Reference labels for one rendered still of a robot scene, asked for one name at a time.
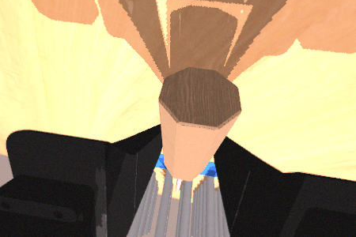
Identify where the blue flat strip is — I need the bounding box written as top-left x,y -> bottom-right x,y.
156,154 -> 217,177

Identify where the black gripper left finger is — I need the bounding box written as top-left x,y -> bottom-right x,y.
6,124 -> 163,237

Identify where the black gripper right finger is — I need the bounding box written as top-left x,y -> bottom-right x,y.
214,136 -> 356,237

